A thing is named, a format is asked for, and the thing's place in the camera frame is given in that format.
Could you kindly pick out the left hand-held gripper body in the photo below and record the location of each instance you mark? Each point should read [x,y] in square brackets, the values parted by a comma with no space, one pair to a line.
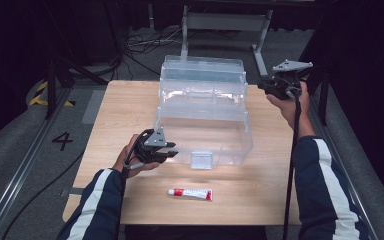
[150,150]

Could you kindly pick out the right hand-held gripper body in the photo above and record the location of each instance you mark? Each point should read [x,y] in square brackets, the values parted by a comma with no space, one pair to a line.
[285,85]

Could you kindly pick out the clear plastic storage box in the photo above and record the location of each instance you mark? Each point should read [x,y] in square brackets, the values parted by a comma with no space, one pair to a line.
[203,116]

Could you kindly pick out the white and red ointment tube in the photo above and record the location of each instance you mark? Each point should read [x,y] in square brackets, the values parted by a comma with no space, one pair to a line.
[191,193]

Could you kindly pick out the person's left hand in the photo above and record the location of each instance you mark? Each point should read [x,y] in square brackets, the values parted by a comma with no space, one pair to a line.
[146,167]

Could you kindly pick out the person's right hand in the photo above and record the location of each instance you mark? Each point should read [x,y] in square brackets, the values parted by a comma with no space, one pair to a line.
[286,108]

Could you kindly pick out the grey tape strip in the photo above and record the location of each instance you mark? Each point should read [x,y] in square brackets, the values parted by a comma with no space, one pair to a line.
[73,191]

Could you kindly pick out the yellow and black floor tape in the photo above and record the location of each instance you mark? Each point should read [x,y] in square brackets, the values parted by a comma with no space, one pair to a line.
[40,95]

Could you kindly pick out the white metal table frame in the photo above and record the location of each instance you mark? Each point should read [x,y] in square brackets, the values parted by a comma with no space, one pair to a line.
[225,21]

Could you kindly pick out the grey metal floor rail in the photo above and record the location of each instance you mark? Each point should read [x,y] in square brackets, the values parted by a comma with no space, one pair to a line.
[346,180]
[20,173]

